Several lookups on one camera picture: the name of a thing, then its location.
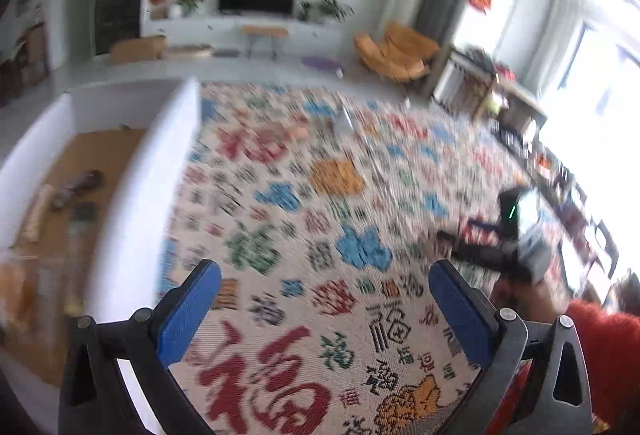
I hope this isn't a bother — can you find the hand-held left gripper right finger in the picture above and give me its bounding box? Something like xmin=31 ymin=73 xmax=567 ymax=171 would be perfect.
xmin=429 ymin=259 xmax=593 ymax=435

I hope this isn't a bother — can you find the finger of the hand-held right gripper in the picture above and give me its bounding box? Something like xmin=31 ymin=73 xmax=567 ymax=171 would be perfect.
xmin=462 ymin=219 xmax=501 ymax=243
xmin=437 ymin=230 xmax=501 ymax=267

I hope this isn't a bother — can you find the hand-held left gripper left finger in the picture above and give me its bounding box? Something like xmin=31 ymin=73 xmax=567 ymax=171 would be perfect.
xmin=59 ymin=259 xmax=223 ymax=435

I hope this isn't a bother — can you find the white cardboard box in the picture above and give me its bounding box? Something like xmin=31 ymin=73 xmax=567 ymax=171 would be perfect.
xmin=0 ymin=78 xmax=203 ymax=391

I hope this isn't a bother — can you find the clear long snack packet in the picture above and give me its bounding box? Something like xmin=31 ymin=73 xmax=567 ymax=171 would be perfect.
xmin=65 ymin=220 xmax=88 ymax=316

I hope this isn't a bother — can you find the brown cake packet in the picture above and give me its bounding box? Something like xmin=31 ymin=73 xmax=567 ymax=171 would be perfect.
xmin=52 ymin=169 xmax=103 ymax=208

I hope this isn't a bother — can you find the clear bag of bread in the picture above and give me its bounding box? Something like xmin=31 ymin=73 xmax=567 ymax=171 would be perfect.
xmin=0 ymin=250 xmax=66 ymax=331

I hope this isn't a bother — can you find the beige long snack packet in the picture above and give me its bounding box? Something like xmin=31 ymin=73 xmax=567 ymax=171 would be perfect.
xmin=22 ymin=184 xmax=53 ymax=243

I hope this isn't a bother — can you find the person's right hand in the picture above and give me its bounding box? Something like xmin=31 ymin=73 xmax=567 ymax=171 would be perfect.
xmin=492 ymin=277 xmax=571 ymax=321

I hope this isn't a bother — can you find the cluttered side table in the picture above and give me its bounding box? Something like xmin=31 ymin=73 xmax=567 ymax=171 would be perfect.
xmin=492 ymin=75 xmax=548 ymax=136

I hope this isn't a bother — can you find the printed woven tablecloth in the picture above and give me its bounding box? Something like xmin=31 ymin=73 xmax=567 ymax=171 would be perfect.
xmin=157 ymin=82 xmax=591 ymax=435

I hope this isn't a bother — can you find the wooden slatted chair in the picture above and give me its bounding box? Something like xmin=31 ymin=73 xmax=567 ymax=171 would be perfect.
xmin=432 ymin=48 xmax=501 ymax=116

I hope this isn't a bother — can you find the silver snack packet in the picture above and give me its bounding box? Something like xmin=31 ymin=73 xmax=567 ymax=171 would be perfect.
xmin=334 ymin=108 xmax=356 ymax=136

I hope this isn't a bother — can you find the orange lounge chair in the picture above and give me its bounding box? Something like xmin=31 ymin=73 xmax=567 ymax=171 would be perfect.
xmin=353 ymin=22 xmax=441 ymax=83

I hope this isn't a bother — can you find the white sheer curtain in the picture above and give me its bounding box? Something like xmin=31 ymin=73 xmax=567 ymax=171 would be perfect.
xmin=525 ymin=0 xmax=586 ymax=91

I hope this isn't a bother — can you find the purple floor mat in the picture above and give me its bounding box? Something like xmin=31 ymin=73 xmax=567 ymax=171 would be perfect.
xmin=301 ymin=56 xmax=343 ymax=72

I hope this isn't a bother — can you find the brown cardboard box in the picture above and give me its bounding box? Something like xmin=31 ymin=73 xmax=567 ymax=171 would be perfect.
xmin=110 ymin=35 xmax=166 ymax=64

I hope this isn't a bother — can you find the large leafy potted plant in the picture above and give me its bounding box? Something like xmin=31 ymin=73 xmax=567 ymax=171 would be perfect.
xmin=315 ymin=0 xmax=353 ymax=23

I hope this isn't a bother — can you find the white television cabinet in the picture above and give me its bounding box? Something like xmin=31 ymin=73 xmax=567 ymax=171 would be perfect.
xmin=145 ymin=12 xmax=346 ymax=58

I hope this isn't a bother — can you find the wooden stool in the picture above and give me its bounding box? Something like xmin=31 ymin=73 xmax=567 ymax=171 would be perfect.
xmin=242 ymin=25 xmax=290 ymax=61

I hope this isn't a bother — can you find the green potted plant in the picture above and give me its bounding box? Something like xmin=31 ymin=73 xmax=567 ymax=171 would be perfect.
xmin=175 ymin=0 xmax=208 ymax=17

